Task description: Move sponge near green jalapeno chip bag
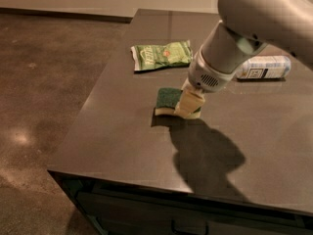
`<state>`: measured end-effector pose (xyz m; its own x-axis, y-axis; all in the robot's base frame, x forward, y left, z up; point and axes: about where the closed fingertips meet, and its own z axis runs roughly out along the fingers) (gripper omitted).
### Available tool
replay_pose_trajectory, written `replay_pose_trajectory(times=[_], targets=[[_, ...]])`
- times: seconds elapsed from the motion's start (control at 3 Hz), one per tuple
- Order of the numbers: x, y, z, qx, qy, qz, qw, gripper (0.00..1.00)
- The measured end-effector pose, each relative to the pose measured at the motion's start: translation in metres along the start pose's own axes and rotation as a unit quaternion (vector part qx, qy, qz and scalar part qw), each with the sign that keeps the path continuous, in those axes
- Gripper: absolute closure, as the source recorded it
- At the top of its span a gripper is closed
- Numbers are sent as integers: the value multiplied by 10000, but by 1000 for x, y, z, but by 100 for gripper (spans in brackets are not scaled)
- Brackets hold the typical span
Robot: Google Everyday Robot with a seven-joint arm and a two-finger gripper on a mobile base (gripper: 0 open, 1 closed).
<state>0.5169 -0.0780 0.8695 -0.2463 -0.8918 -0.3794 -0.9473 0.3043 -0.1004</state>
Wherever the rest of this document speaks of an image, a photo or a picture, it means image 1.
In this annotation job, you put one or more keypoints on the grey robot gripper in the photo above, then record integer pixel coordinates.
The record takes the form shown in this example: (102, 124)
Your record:
(203, 74)

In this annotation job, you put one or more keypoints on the green and yellow sponge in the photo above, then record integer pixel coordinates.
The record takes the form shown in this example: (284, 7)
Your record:
(166, 100)

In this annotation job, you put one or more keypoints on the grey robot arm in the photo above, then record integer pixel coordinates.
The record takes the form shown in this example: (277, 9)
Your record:
(244, 29)

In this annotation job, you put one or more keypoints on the green jalapeno chip bag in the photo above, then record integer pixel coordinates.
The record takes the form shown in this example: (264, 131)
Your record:
(153, 57)

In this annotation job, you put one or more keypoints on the clear plastic water bottle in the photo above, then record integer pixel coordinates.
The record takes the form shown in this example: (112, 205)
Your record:
(264, 67)

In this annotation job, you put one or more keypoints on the dark cabinet drawer front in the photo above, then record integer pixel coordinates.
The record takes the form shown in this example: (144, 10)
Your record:
(134, 213)

